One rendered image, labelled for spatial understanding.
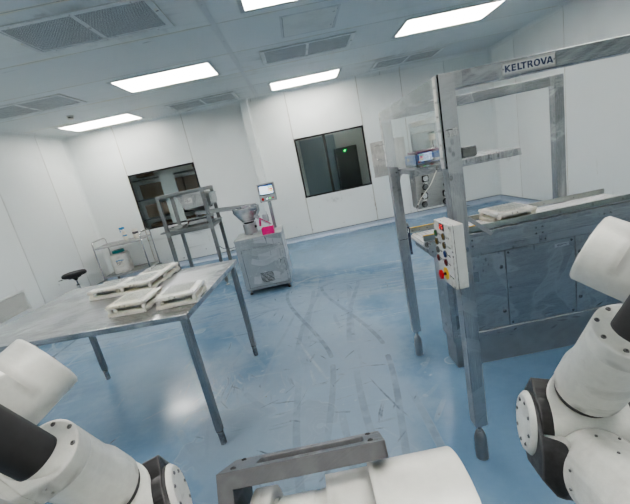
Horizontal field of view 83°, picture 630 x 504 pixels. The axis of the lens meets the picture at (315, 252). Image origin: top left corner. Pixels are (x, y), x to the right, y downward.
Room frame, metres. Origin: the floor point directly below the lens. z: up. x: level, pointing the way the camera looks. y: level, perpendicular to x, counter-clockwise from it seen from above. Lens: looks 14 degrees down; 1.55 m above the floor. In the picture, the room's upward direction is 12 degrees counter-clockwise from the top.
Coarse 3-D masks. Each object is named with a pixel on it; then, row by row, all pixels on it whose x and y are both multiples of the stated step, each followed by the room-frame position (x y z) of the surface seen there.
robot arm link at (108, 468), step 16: (96, 448) 0.33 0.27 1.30; (112, 448) 0.37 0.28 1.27; (96, 464) 0.32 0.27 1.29; (112, 464) 0.35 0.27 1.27; (128, 464) 0.37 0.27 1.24; (144, 464) 0.40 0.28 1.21; (160, 464) 0.40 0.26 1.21; (80, 480) 0.31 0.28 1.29; (96, 480) 0.32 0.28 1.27; (112, 480) 0.34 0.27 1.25; (128, 480) 0.36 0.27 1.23; (144, 480) 0.38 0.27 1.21; (160, 480) 0.38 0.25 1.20; (64, 496) 0.30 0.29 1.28; (80, 496) 0.31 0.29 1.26; (96, 496) 0.32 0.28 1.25; (112, 496) 0.33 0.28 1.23; (128, 496) 0.35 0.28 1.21; (144, 496) 0.36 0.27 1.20; (160, 496) 0.36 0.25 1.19
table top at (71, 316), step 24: (216, 264) 2.89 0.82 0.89; (48, 312) 2.49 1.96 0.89; (72, 312) 2.35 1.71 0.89; (96, 312) 2.24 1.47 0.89; (144, 312) 2.03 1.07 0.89; (168, 312) 1.94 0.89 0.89; (192, 312) 1.92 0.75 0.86; (0, 336) 2.15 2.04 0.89; (24, 336) 2.05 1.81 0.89; (48, 336) 1.96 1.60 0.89; (72, 336) 1.91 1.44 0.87
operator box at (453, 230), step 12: (444, 228) 1.34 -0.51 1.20; (456, 228) 1.29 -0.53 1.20; (444, 240) 1.36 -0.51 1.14; (456, 240) 1.29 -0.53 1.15; (456, 252) 1.29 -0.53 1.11; (444, 264) 1.39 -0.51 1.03; (456, 264) 1.29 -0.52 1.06; (444, 276) 1.41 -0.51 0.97; (456, 276) 1.29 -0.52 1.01; (468, 276) 1.30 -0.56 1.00; (456, 288) 1.29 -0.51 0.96
